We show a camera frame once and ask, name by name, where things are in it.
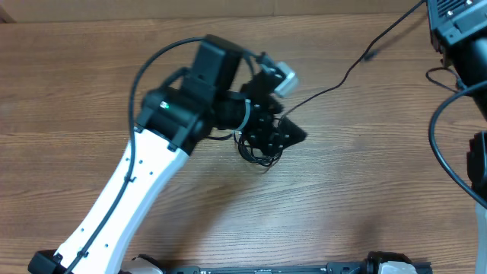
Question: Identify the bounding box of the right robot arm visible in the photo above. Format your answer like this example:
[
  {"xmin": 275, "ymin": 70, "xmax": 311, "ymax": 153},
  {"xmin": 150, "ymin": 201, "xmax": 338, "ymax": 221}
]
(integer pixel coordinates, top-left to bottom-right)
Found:
[{"xmin": 427, "ymin": 0, "xmax": 486, "ymax": 273}]

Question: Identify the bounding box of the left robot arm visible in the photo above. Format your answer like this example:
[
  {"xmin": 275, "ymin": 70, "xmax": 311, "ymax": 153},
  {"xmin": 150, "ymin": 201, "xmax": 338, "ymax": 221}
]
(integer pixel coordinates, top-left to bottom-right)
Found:
[{"xmin": 28, "ymin": 35, "xmax": 306, "ymax": 274}]

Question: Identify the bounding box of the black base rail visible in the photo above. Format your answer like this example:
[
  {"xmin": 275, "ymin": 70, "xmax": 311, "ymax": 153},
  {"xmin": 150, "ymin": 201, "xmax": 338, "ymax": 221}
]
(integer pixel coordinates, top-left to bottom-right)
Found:
[{"xmin": 121, "ymin": 250, "xmax": 433, "ymax": 274}]

